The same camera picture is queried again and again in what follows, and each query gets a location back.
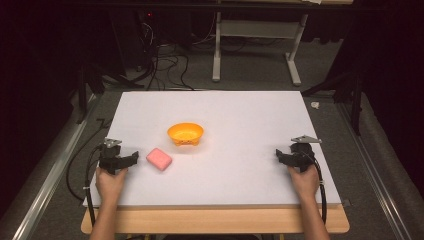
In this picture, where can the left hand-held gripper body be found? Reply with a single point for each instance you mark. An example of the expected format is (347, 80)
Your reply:
(110, 156)

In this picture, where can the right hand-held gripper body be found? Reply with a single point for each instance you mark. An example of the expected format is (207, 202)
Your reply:
(300, 154)

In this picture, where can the pink soap bar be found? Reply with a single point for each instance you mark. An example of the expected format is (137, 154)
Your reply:
(159, 159)

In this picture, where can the orange plastic bowl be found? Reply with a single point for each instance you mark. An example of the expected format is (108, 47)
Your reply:
(185, 133)

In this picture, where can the person's right hand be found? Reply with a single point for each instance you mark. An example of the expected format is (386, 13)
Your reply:
(304, 185)

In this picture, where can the white board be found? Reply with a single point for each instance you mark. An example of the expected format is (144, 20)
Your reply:
(233, 166)

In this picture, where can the crumpled white paper scrap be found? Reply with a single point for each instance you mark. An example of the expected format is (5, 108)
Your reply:
(315, 105)

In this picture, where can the black stand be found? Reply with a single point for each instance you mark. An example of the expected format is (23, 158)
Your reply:
(346, 96)
(90, 86)

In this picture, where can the wooden table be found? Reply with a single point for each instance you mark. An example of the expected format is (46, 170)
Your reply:
(213, 221)

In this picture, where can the aluminium rail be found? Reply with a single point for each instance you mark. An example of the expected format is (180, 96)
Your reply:
(50, 173)
(373, 166)

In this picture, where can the white metal table frame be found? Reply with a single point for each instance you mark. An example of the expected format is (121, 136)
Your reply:
(256, 46)

